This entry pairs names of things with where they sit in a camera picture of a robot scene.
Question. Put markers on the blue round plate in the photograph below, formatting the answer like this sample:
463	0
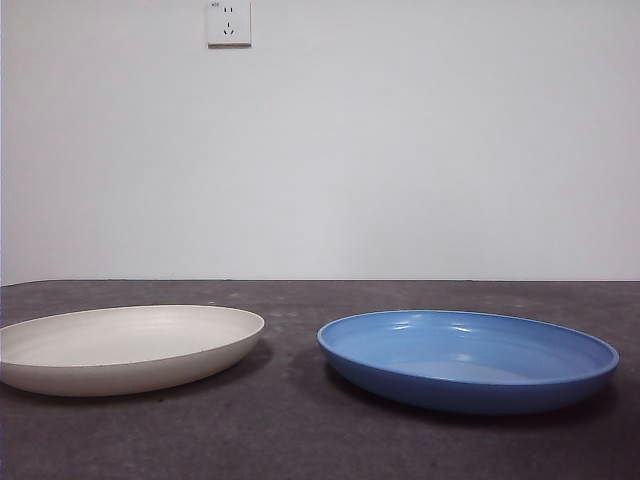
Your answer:
465	385

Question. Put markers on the white round plate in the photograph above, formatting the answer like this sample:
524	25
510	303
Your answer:
125	350

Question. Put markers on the white wall power socket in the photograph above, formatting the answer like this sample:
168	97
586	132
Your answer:
229	25

